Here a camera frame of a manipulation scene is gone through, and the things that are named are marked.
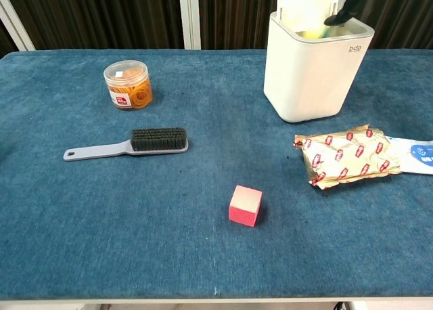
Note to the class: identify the dark brown curtain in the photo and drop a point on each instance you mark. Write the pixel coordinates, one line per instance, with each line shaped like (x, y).
(101, 12)

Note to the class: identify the grey brush with black bristles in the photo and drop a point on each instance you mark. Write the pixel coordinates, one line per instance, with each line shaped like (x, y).
(135, 147)

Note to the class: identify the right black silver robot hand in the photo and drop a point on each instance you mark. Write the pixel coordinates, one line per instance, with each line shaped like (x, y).
(350, 5)

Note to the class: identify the white vertical frame post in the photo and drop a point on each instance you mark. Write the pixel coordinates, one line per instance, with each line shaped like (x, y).
(189, 15)

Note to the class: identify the white plastic trash bin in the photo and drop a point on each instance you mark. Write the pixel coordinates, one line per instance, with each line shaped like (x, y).
(304, 80)

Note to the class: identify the white blue wet wipes pack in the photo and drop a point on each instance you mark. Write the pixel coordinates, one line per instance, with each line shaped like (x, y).
(417, 157)

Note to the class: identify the green yellow sponge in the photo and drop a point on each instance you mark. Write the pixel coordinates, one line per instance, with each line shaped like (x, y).
(316, 34)

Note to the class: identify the white slanted frame bar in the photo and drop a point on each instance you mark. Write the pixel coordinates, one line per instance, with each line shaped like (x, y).
(15, 22)

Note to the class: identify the pink foam cube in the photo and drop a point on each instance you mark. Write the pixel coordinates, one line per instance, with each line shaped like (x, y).
(245, 206)

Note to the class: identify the blue table cloth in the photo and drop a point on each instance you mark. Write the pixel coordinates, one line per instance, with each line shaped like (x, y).
(169, 239)

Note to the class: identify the gold foil snack packet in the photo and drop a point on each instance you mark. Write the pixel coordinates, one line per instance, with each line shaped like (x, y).
(352, 156)

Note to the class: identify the clear jar of rubber bands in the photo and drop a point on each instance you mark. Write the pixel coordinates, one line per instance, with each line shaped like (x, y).
(130, 86)

